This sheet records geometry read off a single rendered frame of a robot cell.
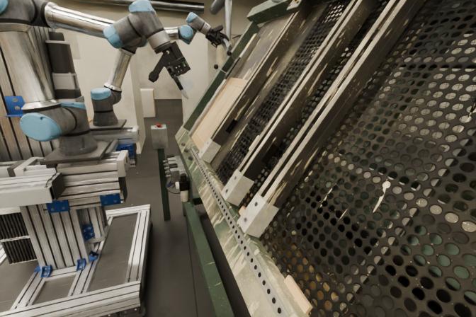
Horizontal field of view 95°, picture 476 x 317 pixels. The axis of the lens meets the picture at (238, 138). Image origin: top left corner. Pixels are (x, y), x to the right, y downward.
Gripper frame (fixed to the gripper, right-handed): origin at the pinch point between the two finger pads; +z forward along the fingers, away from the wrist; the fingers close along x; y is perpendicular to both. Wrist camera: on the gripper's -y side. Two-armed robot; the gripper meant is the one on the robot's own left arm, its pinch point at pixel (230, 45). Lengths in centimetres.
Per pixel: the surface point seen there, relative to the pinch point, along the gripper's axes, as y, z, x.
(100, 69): -43, -87, -217
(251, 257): 132, 2, 59
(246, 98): 55, 8, 26
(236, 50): -16.4, 13.1, -15.2
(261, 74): 42, 9, 35
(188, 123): 47, 7, -57
